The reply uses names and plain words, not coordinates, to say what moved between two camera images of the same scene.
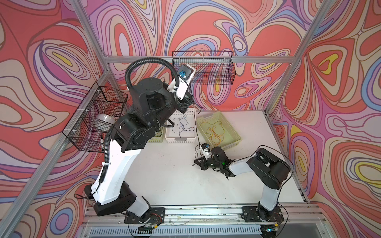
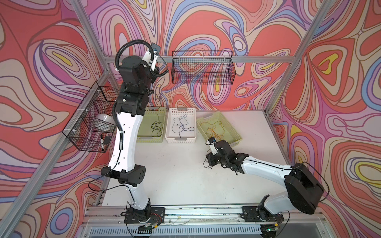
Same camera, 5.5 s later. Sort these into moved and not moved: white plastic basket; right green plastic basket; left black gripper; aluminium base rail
Moved: left black gripper
Not moved: white plastic basket; aluminium base rail; right green plastic basket
